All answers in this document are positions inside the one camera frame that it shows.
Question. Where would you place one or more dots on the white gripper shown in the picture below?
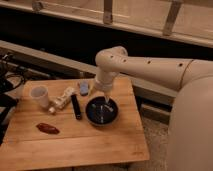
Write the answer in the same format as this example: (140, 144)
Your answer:
(103, 82)

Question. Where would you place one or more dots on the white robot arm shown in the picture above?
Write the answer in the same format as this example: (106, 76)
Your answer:
(187, 84)

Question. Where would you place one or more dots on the metal utensil in bowl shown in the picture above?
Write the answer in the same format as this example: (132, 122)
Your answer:
(102, 113)

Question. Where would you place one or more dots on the dark round bowl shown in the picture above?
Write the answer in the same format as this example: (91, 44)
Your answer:
(100, 100)

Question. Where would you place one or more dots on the black rectangular bar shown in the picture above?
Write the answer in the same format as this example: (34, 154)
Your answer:
(76, 107)

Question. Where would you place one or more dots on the white lying bottle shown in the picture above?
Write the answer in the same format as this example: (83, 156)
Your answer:
(61, 101)

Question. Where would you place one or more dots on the white plastic cup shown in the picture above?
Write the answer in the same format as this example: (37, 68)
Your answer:
(40, 95)

